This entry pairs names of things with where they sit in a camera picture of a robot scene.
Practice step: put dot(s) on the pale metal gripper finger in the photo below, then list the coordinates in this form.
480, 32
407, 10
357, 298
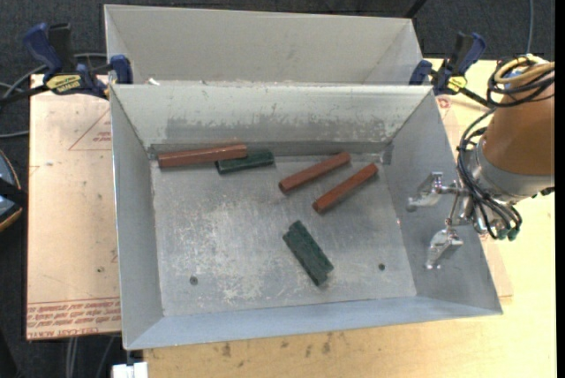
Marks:
442, 247
427, 193

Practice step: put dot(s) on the red-brown flat block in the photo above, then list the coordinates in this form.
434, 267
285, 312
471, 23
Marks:
345, 188
201, 156
314, 172

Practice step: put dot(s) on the dark green flat block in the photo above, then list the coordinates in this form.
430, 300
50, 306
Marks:
308, 252
247, 162

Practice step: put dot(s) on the grey metal bin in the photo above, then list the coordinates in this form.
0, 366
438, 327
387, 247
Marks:
247, 244

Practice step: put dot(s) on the brown cardboard board, red print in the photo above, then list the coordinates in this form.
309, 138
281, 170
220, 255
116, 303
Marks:
70, 213

